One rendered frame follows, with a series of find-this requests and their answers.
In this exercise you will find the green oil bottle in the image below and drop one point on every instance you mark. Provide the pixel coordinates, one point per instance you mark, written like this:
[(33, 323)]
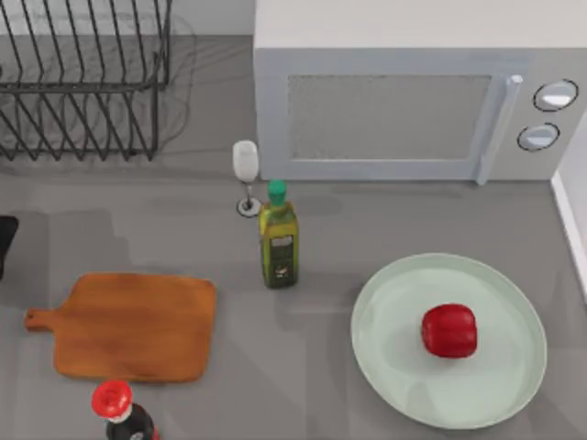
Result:
[(278, 243)]

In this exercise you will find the clear wine glass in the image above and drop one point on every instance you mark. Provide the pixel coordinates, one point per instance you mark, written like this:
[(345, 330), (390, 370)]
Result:
[(245, 160)]

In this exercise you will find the microwave oven door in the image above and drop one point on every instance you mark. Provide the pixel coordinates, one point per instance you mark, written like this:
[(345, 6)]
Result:
[(275, 114)]

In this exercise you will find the pale green plate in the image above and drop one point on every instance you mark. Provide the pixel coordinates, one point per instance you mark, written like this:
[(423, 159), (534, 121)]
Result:
[(403, 330)]

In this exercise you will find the wooden cutting board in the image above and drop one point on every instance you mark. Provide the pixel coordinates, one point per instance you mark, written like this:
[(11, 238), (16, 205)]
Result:
[(137, 325)]

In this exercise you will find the red bell pepper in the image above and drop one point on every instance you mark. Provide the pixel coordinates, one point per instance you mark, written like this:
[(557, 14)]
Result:
[(449, 330)]

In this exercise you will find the pale microwave oven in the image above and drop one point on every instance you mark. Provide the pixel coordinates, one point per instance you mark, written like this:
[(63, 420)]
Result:
[(367, 27)]

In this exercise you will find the dark bottle with red cap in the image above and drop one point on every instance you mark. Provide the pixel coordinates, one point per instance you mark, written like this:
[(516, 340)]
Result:
[(117, 405)]

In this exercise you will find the small microwave knob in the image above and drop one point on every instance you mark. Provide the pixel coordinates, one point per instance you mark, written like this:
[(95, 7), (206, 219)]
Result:
[(538, 136)]

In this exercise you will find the large microwave knob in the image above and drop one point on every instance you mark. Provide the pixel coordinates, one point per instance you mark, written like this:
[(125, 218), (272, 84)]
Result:
[(555, 94)]

